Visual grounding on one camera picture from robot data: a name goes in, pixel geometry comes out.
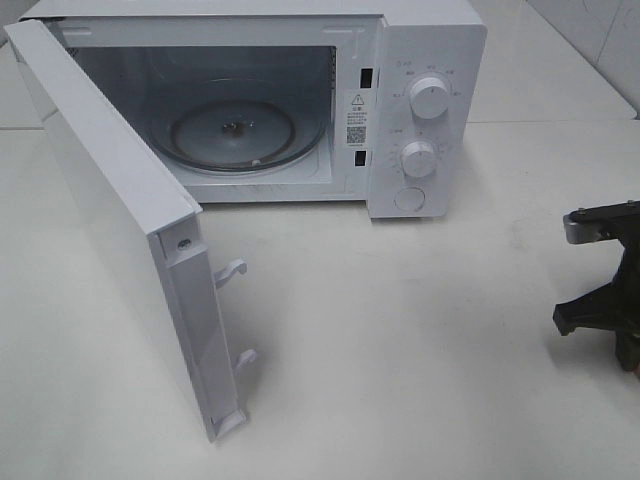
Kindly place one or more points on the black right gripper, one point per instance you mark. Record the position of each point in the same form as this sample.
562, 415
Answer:
607, 309

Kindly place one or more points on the round white door button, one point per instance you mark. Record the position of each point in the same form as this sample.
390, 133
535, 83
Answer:
410, 199

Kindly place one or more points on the lower white timer knob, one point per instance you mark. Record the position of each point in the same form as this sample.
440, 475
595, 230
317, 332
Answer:
418, 159

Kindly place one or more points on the upper white power knob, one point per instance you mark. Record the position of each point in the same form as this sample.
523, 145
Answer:
429, 96

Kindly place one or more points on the white microwave oven body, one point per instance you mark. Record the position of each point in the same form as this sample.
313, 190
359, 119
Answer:
130, 49

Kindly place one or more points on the warning label with QR code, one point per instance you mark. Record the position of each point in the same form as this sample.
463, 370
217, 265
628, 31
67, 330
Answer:
356, 113

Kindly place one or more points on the glass microwave turntable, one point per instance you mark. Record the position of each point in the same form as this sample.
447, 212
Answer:
236, 126

